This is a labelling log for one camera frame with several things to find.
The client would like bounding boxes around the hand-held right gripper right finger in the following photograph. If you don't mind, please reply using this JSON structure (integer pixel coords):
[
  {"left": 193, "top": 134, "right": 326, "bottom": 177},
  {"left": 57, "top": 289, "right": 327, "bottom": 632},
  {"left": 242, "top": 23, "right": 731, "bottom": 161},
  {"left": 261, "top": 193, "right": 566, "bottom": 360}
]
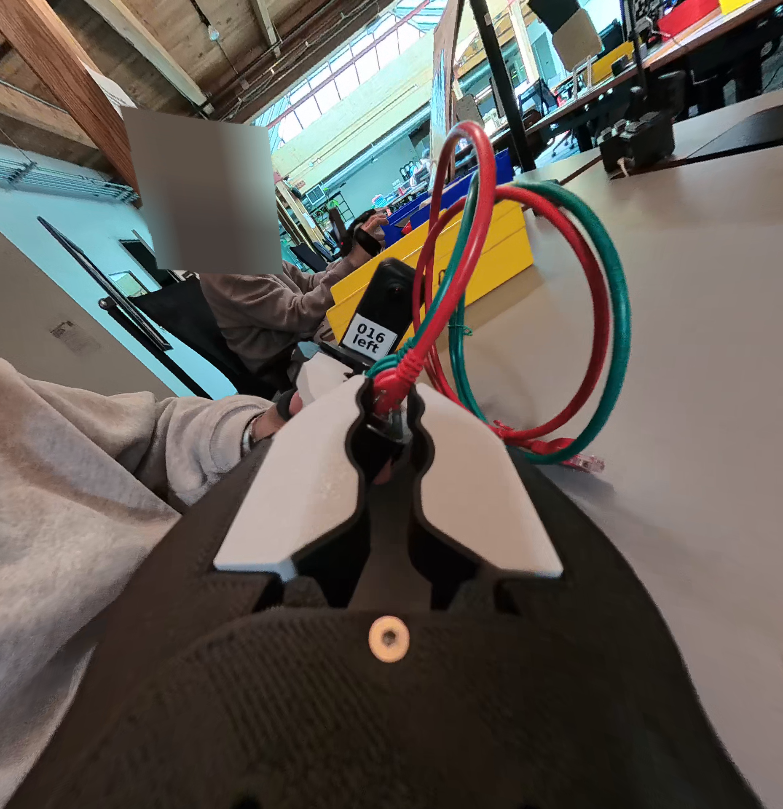
[{"left": 407, "top": 383, "right": 565, "bottom": 611}]

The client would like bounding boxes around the red network cable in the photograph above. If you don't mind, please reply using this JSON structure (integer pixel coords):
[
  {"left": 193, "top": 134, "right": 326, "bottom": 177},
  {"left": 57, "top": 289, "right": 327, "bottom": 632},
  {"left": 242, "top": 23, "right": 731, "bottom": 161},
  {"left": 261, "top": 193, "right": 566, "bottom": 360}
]
[{"left": 371, "top": 121, "right": 611, "bottom": 475}]

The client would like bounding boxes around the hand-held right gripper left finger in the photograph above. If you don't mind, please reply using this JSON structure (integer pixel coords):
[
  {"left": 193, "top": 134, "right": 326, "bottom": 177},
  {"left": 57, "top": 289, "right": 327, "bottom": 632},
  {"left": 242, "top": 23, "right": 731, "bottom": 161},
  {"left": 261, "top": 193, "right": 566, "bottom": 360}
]
[{"left": 212, "top": 380, "right": 375, "bottom": 608}]

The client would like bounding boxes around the black pole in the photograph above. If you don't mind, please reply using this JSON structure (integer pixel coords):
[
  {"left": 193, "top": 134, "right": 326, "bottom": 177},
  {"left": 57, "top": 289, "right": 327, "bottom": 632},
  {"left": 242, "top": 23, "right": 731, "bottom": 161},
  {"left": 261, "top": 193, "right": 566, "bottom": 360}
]
[{"left": 469, "top": 0, "right": 539, "bottom": 174}]

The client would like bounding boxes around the black office chair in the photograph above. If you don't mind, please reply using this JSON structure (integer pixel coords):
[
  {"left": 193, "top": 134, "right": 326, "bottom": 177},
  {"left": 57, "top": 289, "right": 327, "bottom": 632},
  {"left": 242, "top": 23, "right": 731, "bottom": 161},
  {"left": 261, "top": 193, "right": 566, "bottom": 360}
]
[{"left": 99, "top": 278, "right": 274, "bottom": 400}]

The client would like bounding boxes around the black electronic device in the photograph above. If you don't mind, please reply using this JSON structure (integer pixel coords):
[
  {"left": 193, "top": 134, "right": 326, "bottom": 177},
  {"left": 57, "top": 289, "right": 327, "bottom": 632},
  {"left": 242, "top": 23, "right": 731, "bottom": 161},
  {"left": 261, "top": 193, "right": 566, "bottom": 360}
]
[{"left": 597, "top": 70, "right": 678, "bottom": 176}]

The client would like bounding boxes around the red plastic bin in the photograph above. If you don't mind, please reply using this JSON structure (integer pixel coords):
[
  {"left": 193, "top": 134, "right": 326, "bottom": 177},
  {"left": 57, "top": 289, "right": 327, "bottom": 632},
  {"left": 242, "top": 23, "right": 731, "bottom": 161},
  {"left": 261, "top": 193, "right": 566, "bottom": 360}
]
[{"left": 656, "top": 0, "right": 722, "bottom": 37}]

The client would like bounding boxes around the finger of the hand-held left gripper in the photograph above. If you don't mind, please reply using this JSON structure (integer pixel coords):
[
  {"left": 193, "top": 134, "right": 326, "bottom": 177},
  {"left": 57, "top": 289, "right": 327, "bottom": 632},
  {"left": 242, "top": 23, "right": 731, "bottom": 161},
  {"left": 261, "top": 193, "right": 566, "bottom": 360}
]
[{"left": 295, "top": 354, "right": 352, "bottom": 407}]

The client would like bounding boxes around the dark desk cable flap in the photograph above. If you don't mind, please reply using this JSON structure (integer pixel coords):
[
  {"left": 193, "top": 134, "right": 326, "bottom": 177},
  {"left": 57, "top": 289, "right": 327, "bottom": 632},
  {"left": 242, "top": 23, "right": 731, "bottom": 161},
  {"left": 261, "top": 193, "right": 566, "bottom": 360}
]
[{"left": 684, "top": 100, "right": 783, "bottom": 163}]

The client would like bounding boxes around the upright wooden panel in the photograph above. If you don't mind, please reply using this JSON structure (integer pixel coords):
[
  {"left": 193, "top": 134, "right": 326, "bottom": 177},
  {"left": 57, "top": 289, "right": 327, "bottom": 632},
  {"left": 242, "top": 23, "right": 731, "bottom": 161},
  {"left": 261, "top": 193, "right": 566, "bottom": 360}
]
[{"left": 429, "top": 0, "right": 466, "bottom": 179}]

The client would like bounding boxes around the green network cable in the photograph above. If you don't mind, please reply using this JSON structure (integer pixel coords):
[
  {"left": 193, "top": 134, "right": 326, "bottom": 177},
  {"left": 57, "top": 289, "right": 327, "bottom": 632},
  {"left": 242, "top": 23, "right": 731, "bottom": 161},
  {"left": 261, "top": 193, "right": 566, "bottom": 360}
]
[{"left": 365, "top": 172, "right": 633, "bottom": 466}]

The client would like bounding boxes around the brown background desk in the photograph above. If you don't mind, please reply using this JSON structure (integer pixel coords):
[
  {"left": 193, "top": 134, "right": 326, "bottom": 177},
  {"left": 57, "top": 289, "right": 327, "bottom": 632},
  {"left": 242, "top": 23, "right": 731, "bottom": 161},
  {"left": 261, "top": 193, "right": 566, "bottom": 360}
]
[{"left": 524, "top": 0, "right": 783, "bottom": 154}]

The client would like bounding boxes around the black network splitter box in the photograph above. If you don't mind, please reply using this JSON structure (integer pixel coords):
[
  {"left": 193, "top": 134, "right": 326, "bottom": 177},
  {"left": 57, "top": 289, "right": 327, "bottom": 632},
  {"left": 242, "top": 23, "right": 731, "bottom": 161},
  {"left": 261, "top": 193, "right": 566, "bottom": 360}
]
[{"left": 350, "top": 404, "right": 410, "bottom": 484}]

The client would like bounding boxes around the person's left hand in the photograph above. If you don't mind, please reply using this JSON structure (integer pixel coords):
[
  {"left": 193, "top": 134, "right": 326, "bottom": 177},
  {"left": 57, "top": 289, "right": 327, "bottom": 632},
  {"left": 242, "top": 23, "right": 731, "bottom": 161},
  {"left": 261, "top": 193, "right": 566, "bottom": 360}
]
[{"left": 252, "top": 388, "right": 304, "bottom": 443}]

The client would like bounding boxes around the blue plastic bin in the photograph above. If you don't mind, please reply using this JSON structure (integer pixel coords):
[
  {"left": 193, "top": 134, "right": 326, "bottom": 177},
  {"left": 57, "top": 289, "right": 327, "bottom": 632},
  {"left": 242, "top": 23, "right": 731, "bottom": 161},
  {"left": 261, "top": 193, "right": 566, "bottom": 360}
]
[{"left": 382, "top": 148, "right": 517, "bottom": 245}]

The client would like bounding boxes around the yellow plastic bin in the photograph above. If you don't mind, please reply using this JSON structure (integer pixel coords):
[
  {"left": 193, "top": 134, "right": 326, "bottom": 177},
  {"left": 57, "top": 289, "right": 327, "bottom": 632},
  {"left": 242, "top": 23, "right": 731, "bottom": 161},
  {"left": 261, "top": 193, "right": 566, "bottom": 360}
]
[{"left": 325, "top": 199, "right": 536, "bottom": 346}]

